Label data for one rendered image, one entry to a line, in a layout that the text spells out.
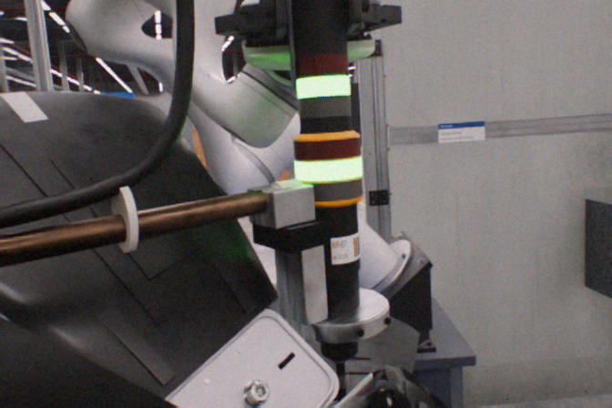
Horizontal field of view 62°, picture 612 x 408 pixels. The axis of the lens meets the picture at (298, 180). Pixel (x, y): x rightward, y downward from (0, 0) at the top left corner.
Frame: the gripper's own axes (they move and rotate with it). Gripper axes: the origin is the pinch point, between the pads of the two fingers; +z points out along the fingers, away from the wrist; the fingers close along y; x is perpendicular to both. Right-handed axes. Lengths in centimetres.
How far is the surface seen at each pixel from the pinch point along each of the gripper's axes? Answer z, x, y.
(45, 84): -126, 8, 70
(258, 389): 7.5, -21.0, 5.1
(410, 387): 5.7, -22.7, -3.5
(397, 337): -15.5, -29.8, -7.8
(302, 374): 5.7, -21.4, 2.6
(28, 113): -2.5, -5.4, 19.5
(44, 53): -127, 17, 70
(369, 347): -10.8, -28.2, -4.1
